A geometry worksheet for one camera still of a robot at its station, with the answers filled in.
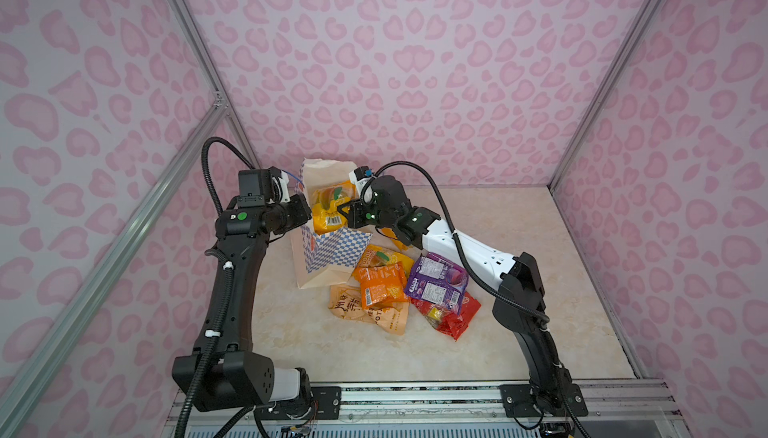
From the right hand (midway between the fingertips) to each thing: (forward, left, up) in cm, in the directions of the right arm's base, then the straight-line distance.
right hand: (338, 205), depth 77 cm
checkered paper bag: (-7, +3, -13) cm, 16 cm away
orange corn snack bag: (-13, -11, -20) cm, 26 cm away
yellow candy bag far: (-13, -14, +6) cm, 20 cm away
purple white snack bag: (-10, -26, -20) cm, 35 cm away
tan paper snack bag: (-16, -1, -22) cm, 28 cm away
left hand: (-1, +6, +2) cm, 7 cm away
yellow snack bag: (-2, +3, -2) cm, 4 cm away
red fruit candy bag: (-21, -30, -25) cm, 44 cm away
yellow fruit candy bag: (0, -8, -23) cm, 25 cm away
